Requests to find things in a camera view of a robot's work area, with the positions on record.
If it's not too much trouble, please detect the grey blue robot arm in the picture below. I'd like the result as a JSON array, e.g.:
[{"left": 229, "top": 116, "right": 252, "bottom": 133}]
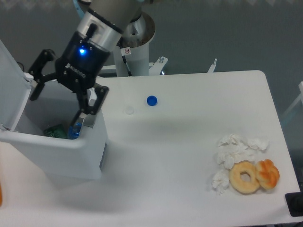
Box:
[{"left": 29, "top": 0, "right": 144, "bottom": 125}]

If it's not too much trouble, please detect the orange glazed bun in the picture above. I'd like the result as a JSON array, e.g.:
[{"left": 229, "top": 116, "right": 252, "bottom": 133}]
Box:
[{"left": 255, "top": 159, "right": 280, "bottom": 190}]

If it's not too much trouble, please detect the plain ring donut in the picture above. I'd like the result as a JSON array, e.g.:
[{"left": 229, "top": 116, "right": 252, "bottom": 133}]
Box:
[{"left": 229, "top": 161, "right": 260, "bottom": 194}]

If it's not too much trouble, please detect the crumpled white tissue right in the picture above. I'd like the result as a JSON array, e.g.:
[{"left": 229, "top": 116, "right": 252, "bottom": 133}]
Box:
[{"left": 248, "top": 137, "right": 269, "bottom": 151}]

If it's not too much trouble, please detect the black device at edge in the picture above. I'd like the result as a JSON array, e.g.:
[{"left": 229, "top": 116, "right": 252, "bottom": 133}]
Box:
[{"left": 285, "top": 192, "right": 303, "bottom": 217}]

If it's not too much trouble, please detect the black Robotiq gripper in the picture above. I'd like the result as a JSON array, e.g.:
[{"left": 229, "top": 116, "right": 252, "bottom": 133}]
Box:
[{"left": 28, "top": 30, "right": 111, "bottom": 129}]

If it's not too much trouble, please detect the crumpled white tissue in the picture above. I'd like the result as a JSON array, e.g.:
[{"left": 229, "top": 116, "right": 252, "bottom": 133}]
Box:
[
  {"left": 215, "top": 134, "right": 255, "bottom": 170},
  {"left": 248, "top": 137, "right": 269, "bottom": 151},
  {"left": 212, "top": 169, "right": 230, "bottom": 195}
]

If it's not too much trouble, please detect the white trash can lid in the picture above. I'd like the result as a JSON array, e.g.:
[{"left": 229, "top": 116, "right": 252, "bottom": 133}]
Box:
[{"left": 0, "top": 43, "right": 36, "bottom": 133}]

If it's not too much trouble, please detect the white bottle cap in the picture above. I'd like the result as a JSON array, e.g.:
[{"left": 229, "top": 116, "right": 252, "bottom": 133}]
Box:
[{"left": 125, "top": 106, "right": 134, "bottom": 115}]

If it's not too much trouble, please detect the white trash can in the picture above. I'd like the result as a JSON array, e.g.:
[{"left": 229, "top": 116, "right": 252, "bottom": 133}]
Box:
[{"left": 0, "top": 81, "right": 108, "bottom": 179}]

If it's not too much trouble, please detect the crumpled white tissue upper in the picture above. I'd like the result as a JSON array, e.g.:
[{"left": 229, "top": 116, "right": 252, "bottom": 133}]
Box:
[{"left": 215, "top": 134, "right": 255, "bottom": 170}]

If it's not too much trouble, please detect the crumpled white tissue lower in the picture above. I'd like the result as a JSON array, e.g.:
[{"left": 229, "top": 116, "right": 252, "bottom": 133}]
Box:
[{"left": 212, "top": 169, "right": 230, "bottom": 195}]

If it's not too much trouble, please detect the blue bottle in bin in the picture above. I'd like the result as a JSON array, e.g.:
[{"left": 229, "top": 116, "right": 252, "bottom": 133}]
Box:
[{"left": 67, "top": 122, "right": 82, "bottom": 140}]

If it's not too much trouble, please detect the blue bottle cap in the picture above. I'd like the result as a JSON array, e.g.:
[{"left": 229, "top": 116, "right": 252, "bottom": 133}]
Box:
[{"left": 146, "top": 96, "right": 158, "bottom": 106}]

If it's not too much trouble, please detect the orange object at left edge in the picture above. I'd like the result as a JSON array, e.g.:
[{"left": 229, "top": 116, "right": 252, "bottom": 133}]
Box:
[{"left": 0, "top": 183, "right": 3, "bottom": 206}]

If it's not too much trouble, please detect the clear crushed plastic bottle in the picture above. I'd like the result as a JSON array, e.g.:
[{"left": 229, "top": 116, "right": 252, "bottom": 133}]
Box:
[{"left": 43, "top": 124, "right": 67, "bottom": 139}]

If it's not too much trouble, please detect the white frame at right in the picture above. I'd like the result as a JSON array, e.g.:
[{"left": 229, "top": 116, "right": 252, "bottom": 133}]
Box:
[{"left": 280, "top": 81, "right": 303, "bottom": 127}]

